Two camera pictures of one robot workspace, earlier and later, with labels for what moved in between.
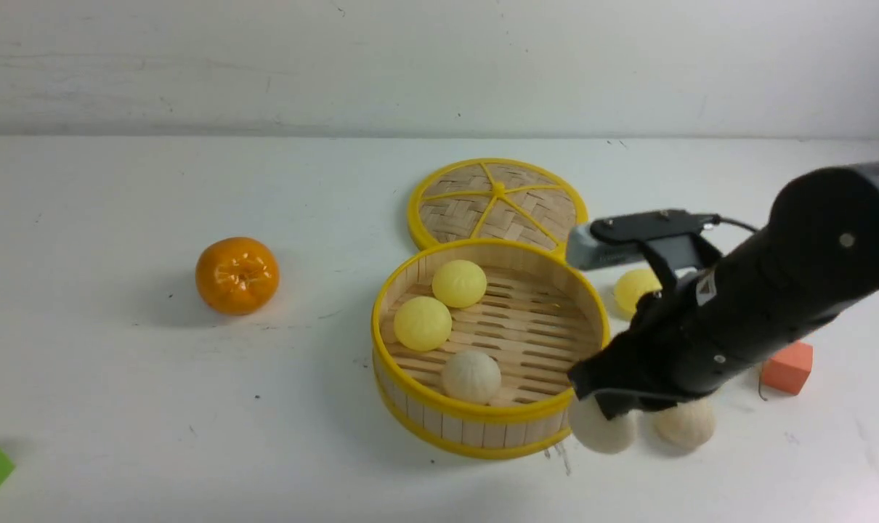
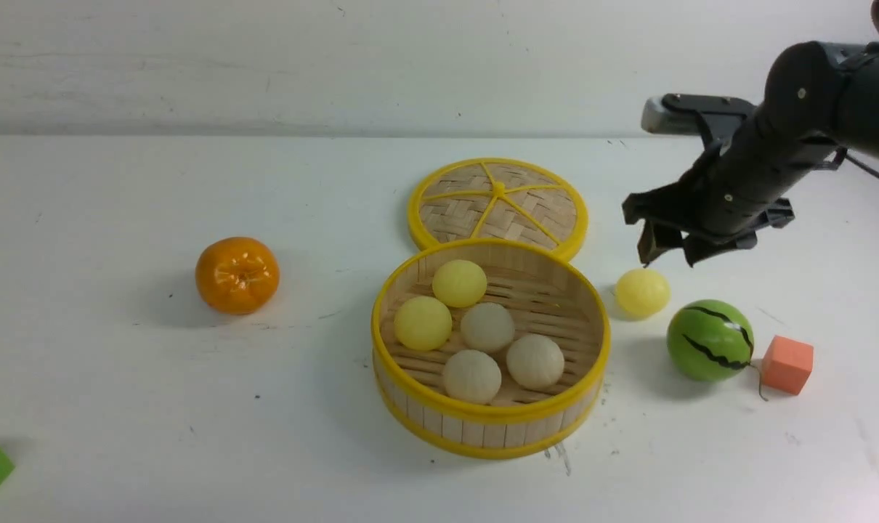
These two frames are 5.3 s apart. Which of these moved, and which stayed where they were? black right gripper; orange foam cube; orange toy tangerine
Moved: black right gripper
Stayed: orange foam cube; orange toy tangerine
